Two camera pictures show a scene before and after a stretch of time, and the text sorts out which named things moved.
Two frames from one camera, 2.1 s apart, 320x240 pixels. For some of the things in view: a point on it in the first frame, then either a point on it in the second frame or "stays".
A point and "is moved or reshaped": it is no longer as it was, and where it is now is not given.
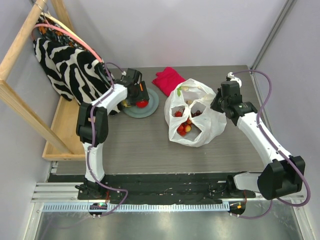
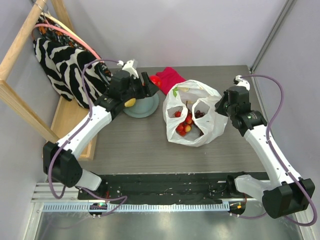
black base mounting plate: [165, 189] stays
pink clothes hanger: [68, 35] stays
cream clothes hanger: [50, 16] stays
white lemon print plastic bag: [192, 121] stays
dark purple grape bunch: [196, 114] is moved or reshaped
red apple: [142, 104] -> [156, 80]
